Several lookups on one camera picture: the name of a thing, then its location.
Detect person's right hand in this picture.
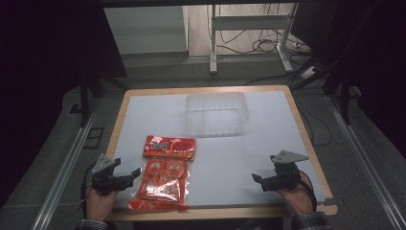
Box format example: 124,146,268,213
277,172,316,217

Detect thin black floor cable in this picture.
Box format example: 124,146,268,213
295,94,333,148

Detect person's plaid sleeve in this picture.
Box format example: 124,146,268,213
74,218,110,230
290,211,332,230

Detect person's left plaid sleeve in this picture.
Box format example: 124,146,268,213
74,218,110,230

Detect person's right plaid sleeve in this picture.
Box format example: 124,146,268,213
290,211,332,230

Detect white power strip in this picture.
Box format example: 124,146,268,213
299,64,321,80

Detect dark floor hatch frame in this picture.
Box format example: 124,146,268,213
82,126,105,150

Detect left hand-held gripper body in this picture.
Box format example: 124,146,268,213
91,153,133,196

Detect aluminium floor rail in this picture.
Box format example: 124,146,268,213
30,97,102,230
325,95,406,230

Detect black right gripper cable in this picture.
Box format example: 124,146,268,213
298,170,319,213

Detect black stand leg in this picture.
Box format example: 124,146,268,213
291,57,362,127
70,71,130,127

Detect clear plastic container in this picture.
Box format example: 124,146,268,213
185,91,250,139

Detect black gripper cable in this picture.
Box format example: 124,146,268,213
79,163,97,219
298,170,319,213

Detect red snack packet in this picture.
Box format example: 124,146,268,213
126,134,197,212

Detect white cabinet panel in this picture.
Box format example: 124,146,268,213
102,5,190,56

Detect white metal desk frame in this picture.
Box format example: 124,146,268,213
208,3,299,75

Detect person's left hand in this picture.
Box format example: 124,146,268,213
85,186,118,222

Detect black floor cables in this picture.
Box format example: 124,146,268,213
207,3,312,87

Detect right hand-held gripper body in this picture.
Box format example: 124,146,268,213
261,149,310,193

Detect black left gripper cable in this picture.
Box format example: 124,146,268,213
79,163,97,219

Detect white table mat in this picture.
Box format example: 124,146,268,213
113,90,326,209

